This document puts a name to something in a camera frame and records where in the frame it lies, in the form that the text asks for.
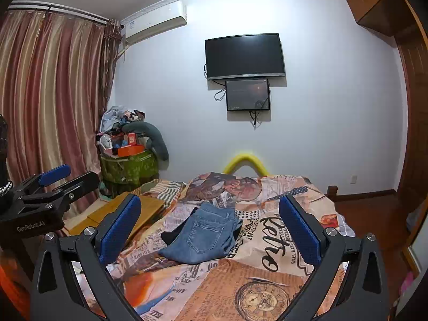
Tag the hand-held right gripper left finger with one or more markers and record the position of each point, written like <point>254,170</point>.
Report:
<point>120,227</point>

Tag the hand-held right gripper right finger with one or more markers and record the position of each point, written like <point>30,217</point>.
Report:
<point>302,230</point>

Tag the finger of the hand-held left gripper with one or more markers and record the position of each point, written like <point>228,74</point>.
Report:
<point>53,174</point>
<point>80,184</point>

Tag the blue denim pants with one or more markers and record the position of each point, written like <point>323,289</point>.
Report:
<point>204,234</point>

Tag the wooden board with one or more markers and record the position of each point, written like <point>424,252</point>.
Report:
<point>150,207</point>

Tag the green fabric bag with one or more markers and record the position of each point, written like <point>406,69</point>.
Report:
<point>130,170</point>

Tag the black garment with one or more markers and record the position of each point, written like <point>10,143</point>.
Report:
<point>172,234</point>

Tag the orange box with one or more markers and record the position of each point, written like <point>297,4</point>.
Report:
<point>130,150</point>

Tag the printed newspaper-pattern blanket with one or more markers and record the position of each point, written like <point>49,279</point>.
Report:
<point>267,281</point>

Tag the pile of mixed clutter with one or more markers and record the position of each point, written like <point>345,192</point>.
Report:
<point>115,120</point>

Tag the striped pink curtain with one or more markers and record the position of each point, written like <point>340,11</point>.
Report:
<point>50,100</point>

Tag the grey plush pillow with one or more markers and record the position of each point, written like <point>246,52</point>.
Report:
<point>157,137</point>

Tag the yellow foam tube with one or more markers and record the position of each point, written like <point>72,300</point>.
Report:
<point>245,159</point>

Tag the small black monitor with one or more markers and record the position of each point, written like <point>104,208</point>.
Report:
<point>247,95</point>

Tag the brown wooden wardrobe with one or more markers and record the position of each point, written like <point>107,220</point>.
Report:
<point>411,90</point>

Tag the white air conditioner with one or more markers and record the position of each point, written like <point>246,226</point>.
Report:
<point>153,21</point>

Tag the wooden bed post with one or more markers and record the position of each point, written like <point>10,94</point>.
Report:
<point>332,194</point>

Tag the white wall socket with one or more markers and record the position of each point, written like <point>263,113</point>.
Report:
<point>352,179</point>

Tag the white curtain rail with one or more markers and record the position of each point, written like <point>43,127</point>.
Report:
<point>57,10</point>

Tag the black wall television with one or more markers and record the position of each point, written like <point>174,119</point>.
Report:
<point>244,55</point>

